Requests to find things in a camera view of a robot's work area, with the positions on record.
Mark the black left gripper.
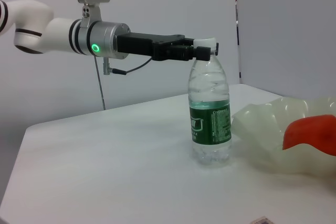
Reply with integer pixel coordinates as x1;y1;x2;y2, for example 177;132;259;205
114;32;212;62

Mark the clear green-label water bottle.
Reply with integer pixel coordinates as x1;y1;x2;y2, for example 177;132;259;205
188;37;232;166

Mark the red tomato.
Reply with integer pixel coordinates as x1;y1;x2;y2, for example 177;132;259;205
282;114;336;156

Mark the pale green glass fruit plate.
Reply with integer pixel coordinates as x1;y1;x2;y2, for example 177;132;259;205
230;95;336;180

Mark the beige eraser with barcode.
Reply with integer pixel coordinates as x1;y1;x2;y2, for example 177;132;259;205
250;216;275;224

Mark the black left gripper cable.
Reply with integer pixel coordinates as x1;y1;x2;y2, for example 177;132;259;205
102;57;153;76

